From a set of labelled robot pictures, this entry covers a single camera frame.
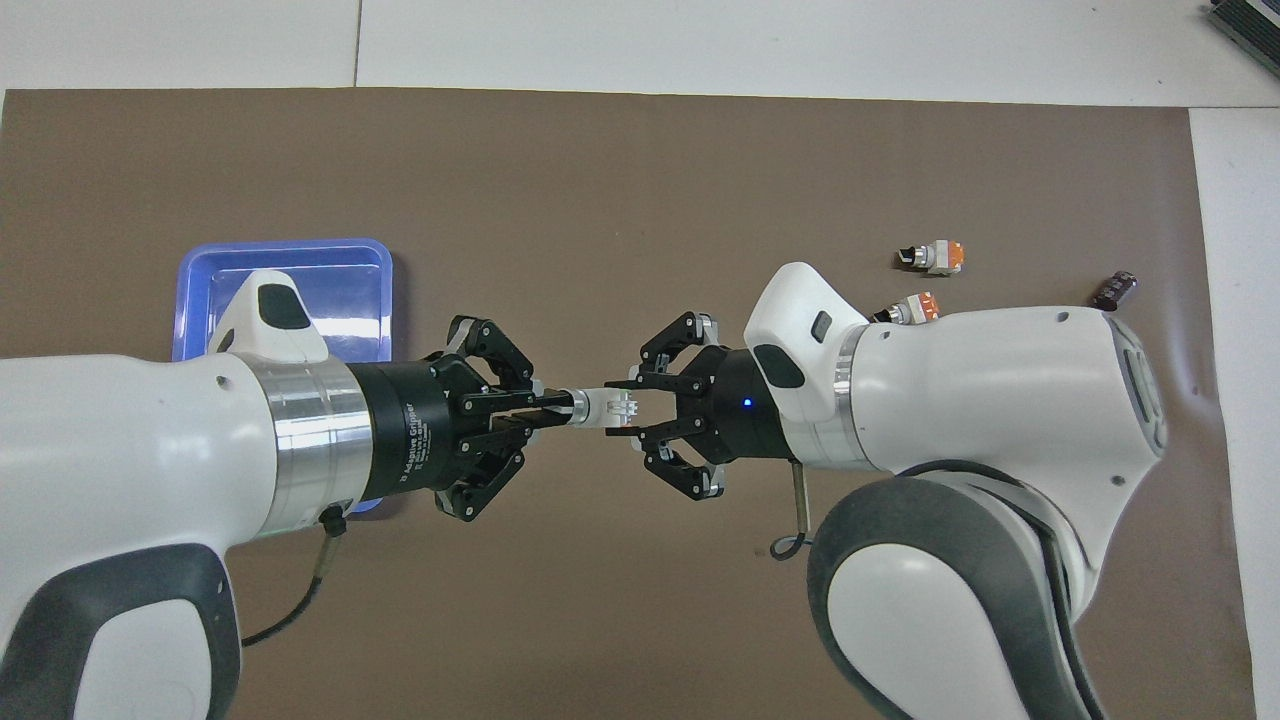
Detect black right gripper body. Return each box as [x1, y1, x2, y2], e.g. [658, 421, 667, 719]
[694, 344, 792, 467]

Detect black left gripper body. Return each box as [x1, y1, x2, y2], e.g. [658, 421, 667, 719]
[349, 357, 472, 502]

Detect green rotary switch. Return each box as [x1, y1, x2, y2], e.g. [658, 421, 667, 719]
[560, 385, 641, 433]

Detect blue plastic tray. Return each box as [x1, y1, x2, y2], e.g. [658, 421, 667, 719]
[172, 238, 394, 516]

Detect brown table mat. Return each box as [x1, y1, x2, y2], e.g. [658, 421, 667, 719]
[0, 88, 1257, 720]

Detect small black capacitor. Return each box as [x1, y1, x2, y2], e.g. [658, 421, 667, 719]
[1092, 270, 1140, 312]

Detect grey ribbed device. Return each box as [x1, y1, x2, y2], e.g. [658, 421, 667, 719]
[1207, 0, 1280, 77]

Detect orange rotary switch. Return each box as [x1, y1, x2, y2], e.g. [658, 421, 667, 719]
[868, 292, 942, 326]
[895, 240, 967, 277]

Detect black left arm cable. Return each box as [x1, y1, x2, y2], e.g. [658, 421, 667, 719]
[240, 505, 351, 647]

